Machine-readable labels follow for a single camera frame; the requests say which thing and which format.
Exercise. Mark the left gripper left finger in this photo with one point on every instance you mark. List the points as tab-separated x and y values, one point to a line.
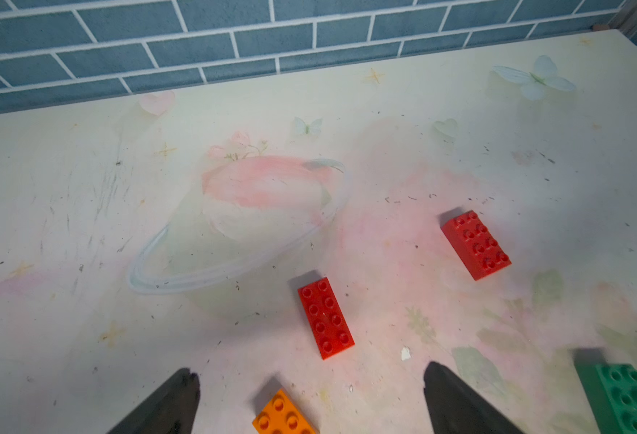
172	408

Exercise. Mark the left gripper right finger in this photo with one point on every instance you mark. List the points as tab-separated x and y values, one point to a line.
454	407

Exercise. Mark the orange lego brick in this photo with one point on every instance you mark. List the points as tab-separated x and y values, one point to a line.
281	416

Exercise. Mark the red lego brick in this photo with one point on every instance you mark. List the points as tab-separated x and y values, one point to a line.
478	250
329	326

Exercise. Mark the green long lego brick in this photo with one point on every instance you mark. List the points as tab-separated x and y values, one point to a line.
611	390

